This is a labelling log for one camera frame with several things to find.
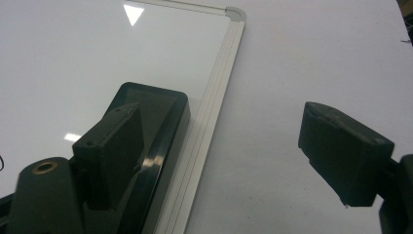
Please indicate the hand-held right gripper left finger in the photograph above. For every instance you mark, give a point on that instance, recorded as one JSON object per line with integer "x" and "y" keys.
{"x": 107, "y": 152}

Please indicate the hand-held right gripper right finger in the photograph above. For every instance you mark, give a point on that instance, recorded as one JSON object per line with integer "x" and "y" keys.
{"x": 344, "y": 156}

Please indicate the black whiteboard eraser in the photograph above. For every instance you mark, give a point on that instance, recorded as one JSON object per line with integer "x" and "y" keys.
{"x": 162, "y": 123}

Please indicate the whiteboard with aluminium frame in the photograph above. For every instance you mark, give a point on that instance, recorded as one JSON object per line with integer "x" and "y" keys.
{"x": 97, "y": 65}

